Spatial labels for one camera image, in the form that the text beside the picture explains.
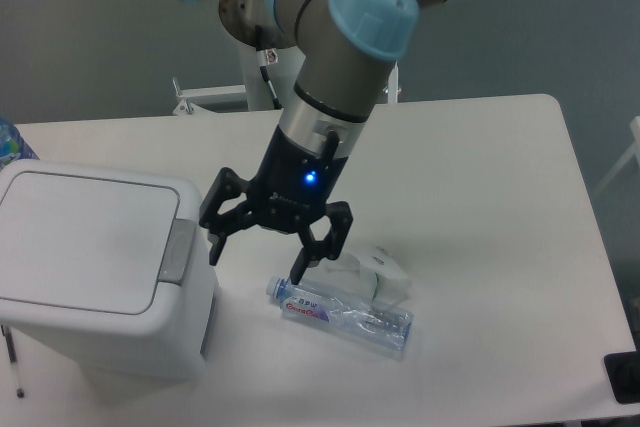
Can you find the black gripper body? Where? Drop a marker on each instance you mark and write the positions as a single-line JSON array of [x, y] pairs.
[[292, 186]]

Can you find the white push-lid trash can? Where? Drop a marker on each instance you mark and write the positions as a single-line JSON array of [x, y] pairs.
[[107, 267]]

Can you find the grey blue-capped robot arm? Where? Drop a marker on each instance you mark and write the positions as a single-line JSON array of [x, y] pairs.
[[386, 28]]

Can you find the crumpled white paper tissue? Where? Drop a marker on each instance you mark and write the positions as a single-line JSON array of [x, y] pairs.
[[369, 272]]

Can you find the crushed clear plastic bottle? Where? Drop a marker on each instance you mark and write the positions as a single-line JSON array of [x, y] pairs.
[[373, 324]]

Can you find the black and white pen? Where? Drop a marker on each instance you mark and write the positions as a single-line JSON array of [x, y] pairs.
[[13, 361]]

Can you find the black device at edge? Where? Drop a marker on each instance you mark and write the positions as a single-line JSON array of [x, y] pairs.
[[623, 372]]

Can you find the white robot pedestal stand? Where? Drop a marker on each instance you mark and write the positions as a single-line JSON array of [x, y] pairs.
[[260, 77]]

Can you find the white frame at right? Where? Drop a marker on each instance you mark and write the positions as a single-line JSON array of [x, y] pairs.
[[631, 154]]

